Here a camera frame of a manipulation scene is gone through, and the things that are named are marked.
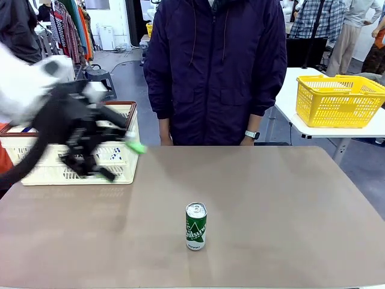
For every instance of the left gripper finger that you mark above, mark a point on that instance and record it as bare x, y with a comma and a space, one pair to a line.
135, 144
96, 171

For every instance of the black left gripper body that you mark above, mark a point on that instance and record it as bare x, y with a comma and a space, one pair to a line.
66, 120

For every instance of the green Chilsung cider can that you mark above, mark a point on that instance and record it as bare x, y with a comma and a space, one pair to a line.
196, 228

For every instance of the person's left forearm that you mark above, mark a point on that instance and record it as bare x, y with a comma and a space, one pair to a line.
255, 122

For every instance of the person's right forearm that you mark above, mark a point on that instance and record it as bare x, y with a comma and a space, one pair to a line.
165, 126

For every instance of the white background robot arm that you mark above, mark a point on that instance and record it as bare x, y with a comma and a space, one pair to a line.
287, 9

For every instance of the small distant yellow basket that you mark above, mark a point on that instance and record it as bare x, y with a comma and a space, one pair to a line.
149, 29

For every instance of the yellow plastic shopping basket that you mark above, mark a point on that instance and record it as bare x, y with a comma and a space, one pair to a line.
325, 105

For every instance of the person's right hand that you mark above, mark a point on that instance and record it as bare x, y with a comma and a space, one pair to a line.
167, 140

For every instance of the person's left hand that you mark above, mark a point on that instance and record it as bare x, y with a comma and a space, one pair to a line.
248, 142

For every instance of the cream crate with brown rim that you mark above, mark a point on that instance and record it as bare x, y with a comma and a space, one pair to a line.
129, 168

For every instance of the grey plastic stool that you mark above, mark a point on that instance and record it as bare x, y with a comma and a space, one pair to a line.
103, 78

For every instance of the orange cloth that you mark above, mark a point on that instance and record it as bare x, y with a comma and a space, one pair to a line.
5, 156

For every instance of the striped hanging garment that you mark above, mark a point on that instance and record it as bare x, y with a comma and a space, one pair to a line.
67, 33

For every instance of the orange hanging garment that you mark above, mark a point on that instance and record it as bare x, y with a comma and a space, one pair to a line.
85, 33

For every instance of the white air purifier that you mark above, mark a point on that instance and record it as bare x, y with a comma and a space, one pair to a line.
106, 37

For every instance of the person in navy jacket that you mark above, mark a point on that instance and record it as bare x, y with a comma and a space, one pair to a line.
210, 75

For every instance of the bystander in dark jacket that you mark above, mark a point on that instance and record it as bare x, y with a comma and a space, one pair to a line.
18, 27

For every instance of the teal hanging garment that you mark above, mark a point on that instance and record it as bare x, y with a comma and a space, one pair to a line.
75, 12

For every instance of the distant person in black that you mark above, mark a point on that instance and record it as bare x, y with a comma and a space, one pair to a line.
43, 12

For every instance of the silver wrist watch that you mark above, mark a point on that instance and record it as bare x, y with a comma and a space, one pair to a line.
252, 134

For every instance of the white side table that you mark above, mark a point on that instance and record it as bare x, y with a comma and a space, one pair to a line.
288, 90

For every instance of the bystander in plaid shirt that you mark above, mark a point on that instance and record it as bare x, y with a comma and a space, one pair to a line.
319, 18

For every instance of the bystander in grey shirt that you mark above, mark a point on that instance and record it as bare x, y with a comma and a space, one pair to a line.
346, 36

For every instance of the bystander in orange vest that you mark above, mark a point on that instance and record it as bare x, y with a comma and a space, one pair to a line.
376, 57

